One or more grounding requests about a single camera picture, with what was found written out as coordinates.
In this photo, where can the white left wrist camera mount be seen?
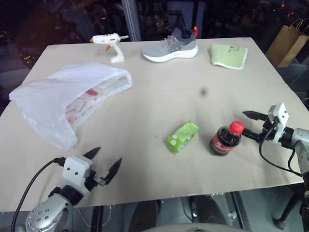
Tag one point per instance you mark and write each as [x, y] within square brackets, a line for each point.
[75, 169]

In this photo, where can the red printed plastic bag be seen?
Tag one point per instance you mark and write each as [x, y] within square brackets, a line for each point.
[79, 107]

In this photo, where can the green tissue pack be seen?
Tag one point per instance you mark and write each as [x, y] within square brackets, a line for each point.
[182, 137]

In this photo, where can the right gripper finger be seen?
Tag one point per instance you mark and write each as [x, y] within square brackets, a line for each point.
[253, 114]
[251, 134]

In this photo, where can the cola bottle red cap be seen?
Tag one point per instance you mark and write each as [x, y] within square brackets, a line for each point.
[225, 142]

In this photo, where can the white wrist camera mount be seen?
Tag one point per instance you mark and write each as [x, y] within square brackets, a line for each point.
[75, 169]
[280, 120]

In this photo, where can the white translucent plastic bag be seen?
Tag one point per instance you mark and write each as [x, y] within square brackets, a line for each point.
[46, 101]

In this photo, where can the green folded cloth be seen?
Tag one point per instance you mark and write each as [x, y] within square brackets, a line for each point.
[228, 56]

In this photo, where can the grey metal post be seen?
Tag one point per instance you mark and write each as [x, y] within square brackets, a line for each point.
[131, 19]

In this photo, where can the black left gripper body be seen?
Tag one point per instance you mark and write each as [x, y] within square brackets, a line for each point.
[91, 181]

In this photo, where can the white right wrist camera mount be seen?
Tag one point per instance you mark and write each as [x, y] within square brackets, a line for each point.
[280, 120]

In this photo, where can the white hot glue gun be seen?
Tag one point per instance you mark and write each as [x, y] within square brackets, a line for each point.
[115, 47]

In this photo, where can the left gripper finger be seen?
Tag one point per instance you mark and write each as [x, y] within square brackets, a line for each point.
[114, 169]
[93, 151]

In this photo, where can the brown paper bag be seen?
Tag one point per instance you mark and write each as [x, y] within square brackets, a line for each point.
[288, 43]

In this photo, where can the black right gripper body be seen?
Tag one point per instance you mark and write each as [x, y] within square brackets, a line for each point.
[266, 133]

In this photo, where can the grey sneaker white sole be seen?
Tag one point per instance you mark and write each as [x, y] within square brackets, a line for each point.
[171, 49]

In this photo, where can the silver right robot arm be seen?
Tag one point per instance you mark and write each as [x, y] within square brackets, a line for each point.
[300, 139]

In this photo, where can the black tripod stand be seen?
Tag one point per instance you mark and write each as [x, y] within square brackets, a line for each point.
[293, 210]

